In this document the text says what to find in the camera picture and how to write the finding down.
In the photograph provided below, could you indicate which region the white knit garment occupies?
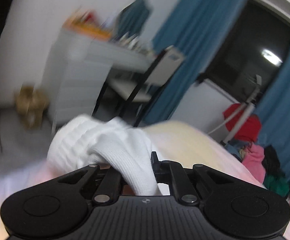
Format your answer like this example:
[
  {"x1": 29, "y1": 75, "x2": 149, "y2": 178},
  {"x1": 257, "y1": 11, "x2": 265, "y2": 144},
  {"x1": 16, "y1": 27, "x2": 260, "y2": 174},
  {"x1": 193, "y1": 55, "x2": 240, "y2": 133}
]
[{"x1": 47, "y1": 114, "x2": 161, "y2": 196}]

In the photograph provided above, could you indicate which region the pastel pink bed sheet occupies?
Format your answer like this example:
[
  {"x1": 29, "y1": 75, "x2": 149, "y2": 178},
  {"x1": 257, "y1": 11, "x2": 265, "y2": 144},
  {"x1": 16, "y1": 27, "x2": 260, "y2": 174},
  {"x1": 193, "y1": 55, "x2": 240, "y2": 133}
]
[{"x1": 0, "y1": 121, "x2": 290, "y2": 239}]

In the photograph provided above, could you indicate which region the pink garment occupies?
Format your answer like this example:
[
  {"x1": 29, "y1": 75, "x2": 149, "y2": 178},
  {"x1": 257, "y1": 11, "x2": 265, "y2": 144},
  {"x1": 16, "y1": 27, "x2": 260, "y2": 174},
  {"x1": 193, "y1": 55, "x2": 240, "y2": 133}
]
[{"x1": 239, "y1": 144, "x2": 266, "y2": 184}]

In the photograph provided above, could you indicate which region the red garment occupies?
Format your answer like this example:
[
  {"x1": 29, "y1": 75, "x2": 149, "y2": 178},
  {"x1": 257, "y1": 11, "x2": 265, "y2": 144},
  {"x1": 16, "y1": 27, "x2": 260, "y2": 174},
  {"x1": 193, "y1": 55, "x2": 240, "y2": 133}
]
[{"x1": 223, "y1": 103, "x2": 262, "y2": 142}]

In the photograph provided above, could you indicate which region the white black dining chair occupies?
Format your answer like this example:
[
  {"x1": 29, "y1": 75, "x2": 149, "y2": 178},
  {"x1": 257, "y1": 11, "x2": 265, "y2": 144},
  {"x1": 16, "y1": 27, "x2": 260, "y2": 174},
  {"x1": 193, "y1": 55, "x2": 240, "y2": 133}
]
[{"x1": 93, "y1": 46, "x2": 185, "y2": 118}]

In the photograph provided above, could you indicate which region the white garment steamer pole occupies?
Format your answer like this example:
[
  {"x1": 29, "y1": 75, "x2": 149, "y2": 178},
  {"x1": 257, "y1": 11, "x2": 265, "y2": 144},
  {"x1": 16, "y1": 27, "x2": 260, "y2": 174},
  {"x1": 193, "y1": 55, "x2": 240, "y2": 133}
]
[{"x1": 207, "y1": 74, "x2": 262, "y2": 146}]

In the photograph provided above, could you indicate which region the black garment pile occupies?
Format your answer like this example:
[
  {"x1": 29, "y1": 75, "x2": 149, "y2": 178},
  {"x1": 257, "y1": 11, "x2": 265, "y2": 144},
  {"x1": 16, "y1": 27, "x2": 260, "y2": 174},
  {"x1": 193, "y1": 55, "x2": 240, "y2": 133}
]
[{"x1": 261, "y1": 145, "x2": 285, "y2": 178}]

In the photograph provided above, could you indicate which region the green garment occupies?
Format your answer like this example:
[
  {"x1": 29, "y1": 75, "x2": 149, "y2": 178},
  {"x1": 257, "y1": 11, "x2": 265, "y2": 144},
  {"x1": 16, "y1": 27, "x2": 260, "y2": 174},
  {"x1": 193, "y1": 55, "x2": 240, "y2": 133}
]
[{"x1": 263, "y1": 174, "x2": 290, "y2": 199}]

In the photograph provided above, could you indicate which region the brown cardboard box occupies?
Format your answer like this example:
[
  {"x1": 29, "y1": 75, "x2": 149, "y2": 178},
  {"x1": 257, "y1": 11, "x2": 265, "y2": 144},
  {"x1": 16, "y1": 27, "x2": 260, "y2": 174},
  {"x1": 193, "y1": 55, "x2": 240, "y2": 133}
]
[{"x1": 14, "y1": 85, "x2": 50, "y2": 129}]

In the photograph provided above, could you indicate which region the white dressing table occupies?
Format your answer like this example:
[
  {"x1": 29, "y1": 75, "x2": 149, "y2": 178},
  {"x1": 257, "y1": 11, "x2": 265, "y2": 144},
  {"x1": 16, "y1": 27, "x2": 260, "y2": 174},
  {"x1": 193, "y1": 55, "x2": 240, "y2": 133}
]
[{"x1": 41, "y1": 28, "x2": 153, "y2": 131}]

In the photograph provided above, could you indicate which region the blue curtain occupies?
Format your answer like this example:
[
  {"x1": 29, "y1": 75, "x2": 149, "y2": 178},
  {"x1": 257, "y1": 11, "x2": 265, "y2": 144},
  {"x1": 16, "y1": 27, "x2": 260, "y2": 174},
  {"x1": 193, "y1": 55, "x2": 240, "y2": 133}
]
[{"x1": 145, "y1": 0, "x2": 290, "y2": 178}]

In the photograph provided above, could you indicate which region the dark window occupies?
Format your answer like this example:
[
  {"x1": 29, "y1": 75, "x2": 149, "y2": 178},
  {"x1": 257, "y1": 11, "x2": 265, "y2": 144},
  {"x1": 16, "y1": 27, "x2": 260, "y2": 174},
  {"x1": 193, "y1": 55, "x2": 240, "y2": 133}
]
[{"x1": 198, "y1": 0, "x2": 290, "y2": 101}]

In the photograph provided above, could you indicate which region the orange tray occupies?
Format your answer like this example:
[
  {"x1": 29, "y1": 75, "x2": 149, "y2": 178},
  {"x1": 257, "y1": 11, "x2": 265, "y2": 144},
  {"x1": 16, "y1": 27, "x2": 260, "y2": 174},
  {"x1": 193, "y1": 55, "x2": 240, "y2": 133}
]
[{"x1": 62, "y1": 9, "x2": 112, "y2": 42}]

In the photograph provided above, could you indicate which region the wavy frame mirror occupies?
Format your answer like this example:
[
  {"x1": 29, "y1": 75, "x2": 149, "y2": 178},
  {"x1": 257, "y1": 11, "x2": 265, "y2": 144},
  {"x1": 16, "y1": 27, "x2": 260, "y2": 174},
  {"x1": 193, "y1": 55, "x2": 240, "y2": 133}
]
[{"x1": 112, "y1": 0, "x2": 152, "y2": 40}]

